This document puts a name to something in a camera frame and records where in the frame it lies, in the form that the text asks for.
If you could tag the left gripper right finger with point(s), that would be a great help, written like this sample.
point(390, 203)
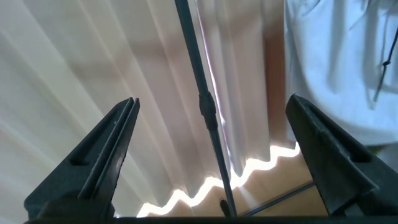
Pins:
point(342, 161)

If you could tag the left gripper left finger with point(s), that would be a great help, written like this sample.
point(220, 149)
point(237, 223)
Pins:
point(93, 161)

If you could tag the pale blue-grey garment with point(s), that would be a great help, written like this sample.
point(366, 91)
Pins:
point(335, 62)

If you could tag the black clothes rack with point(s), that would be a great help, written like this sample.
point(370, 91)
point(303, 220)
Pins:
point(202, 93)

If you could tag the beige curtain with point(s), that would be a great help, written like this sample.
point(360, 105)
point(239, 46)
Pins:
point(93, 62)

